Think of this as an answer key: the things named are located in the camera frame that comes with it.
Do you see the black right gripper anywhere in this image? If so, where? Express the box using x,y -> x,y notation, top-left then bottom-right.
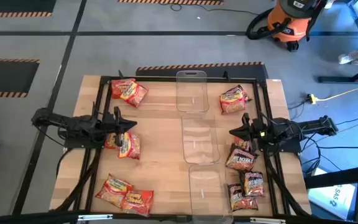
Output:
230,113 -> 269,141

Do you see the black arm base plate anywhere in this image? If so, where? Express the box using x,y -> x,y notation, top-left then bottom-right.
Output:
63,136 -> 108,149
258,129 -> 303,154

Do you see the yellow extension cord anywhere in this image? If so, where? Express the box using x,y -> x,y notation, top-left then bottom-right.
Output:
306,80 -> 358,105

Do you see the person's shoe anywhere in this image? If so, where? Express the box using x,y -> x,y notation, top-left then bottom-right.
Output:
337,49 -> 358,65

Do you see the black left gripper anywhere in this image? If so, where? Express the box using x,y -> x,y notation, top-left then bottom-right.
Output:
101,106 -> 138,147

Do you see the silver metal bracket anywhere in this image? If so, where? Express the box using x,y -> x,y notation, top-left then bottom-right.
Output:
249,217 -> 287,224
78,213 -> 114,222

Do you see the black metal beam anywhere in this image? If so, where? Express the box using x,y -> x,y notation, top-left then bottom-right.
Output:
303,164 -> 358,189

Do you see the black hazard-striped floor mat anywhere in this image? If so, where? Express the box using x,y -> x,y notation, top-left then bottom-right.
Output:
0,57 -> 40,99
135,61 -> 269,80
117,0 -> 224,6
0,0 -> 57,18

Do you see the black vacuum hose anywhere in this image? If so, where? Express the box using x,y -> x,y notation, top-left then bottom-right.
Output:
246,8 -> 291,40

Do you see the black metal table frame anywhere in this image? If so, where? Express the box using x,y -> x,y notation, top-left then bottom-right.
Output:
50,70 -> 312,224

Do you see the white printed box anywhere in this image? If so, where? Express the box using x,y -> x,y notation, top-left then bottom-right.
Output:
308,167 -> 357,220

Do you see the black desk stand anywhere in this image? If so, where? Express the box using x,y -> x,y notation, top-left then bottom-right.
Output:
318,58 -> 358,84

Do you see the orange shop vacuum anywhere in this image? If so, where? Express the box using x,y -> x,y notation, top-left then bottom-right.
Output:
266,0 -> 328,52

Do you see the clear plastic bin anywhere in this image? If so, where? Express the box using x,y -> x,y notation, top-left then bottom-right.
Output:
175,70 -> 210,113
188,163 -> 234,224
181,112 -> 221,166

